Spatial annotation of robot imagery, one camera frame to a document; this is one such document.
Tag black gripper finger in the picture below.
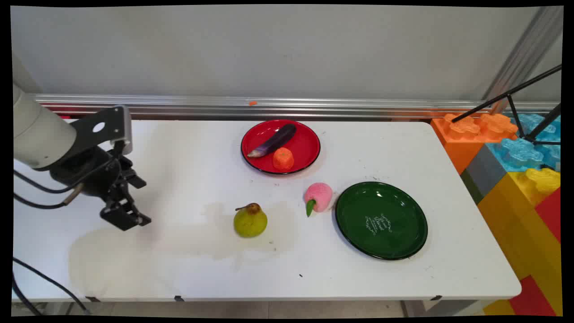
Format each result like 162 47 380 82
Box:
118 169 152 226
100 199 140 232

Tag red round plate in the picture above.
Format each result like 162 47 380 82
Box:
240 119 321 175

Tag grey giant building block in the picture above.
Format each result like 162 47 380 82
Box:
460 144 508 205

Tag red giant building block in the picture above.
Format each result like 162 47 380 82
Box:
509 275 557 317
534 188 562 244

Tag black cable with brass plug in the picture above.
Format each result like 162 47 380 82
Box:
13 182 86 210

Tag black cable under table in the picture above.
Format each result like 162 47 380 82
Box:
12 257 91 315

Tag purple toy eggplant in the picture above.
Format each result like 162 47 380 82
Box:
247 124 297 158

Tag orange giant building block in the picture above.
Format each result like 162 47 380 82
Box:
430 113 519 176

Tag black tripod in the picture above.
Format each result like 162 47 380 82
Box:
451 64 562 147

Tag orange toy tangerine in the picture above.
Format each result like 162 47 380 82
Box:
272 147 295 172

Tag dark green round plate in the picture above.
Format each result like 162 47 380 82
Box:
335 181 429 261

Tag green toy pear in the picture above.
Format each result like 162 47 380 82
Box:
233 203 268 238

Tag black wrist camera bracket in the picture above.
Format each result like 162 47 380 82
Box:
70 105 133 157

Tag pink toy peach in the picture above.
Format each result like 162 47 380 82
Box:
304 182 334 218

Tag blue giant building block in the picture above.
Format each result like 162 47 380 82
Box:
486 113 562 174

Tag aluminium rail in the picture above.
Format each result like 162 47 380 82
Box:
28 93 562 121

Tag yellow giant building block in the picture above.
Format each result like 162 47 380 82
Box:
477 168 563 316

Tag aluminium post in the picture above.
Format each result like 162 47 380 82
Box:
482 6 564 113

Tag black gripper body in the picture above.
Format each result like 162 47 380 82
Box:
49 148 134 202

